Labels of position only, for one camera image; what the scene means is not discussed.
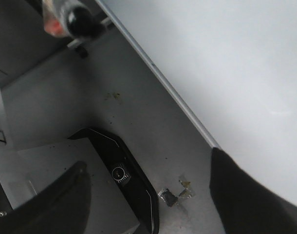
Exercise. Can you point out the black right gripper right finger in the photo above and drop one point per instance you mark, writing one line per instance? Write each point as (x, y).
(244, 205)

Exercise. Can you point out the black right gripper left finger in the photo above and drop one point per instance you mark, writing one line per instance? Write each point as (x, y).
(63, 207)

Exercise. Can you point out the black whiteboard marker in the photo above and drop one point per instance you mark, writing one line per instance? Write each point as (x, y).
(67, 18)

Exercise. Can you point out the white whiteboard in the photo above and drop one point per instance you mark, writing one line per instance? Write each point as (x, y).
(232, 67)

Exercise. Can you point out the torn tape pieces on floor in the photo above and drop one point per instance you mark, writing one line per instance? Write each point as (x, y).
(177, 196)

